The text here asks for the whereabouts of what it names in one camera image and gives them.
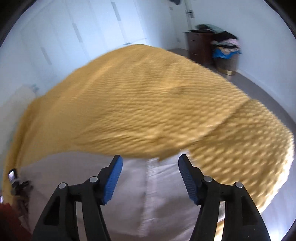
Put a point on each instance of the dark wooden dresser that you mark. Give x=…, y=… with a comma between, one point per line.
x=200, y=48

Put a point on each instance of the smartphone with lit screen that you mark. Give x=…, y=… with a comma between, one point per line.
x=13, y=176

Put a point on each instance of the pile of clothes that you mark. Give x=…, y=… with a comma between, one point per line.
x=224, y=44

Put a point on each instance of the laundry basket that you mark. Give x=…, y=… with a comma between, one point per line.
x=227, y=66

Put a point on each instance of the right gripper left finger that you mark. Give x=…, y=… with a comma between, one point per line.
x=58, y=220

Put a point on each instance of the black device on nightstand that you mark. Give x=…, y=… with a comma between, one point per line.
x=21, y=196

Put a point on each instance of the yellow dotted blanket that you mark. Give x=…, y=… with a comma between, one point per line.
x=142, y=102

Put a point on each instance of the white door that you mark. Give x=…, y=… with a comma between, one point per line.
x=183, y=18

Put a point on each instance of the cream padded headboard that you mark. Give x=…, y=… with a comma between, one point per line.
x=13, y=108

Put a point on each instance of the beige grey pants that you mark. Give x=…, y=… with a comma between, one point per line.
x=150, y=201

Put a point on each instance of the white wardrobe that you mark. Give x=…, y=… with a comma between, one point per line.
x=53, y=38

